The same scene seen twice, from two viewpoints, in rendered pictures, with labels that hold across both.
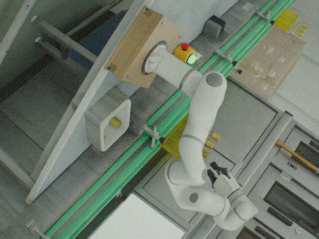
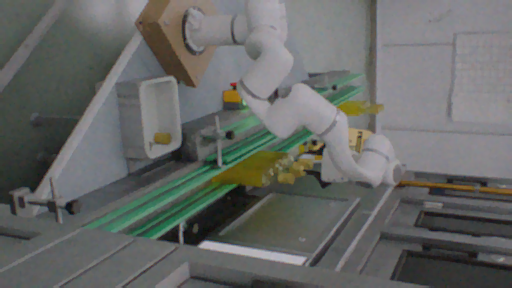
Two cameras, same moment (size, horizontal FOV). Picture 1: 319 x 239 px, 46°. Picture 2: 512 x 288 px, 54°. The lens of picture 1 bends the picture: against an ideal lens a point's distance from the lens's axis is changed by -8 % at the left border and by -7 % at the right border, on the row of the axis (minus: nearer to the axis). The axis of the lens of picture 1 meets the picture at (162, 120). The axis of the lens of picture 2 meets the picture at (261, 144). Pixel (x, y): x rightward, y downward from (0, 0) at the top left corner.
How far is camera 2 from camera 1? 1.29 m
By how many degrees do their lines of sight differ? 42
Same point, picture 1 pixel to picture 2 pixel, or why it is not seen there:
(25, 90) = not seen: hidden behind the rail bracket
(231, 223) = (365, 165)
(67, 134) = (91, 112)
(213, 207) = (320, 101)
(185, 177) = (264, 57)
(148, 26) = not seen: outside the picture
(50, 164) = (65, 156)
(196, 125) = (259, 21)
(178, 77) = (226, 21)
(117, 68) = (151, 15)
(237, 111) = not seen: hidden behind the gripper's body
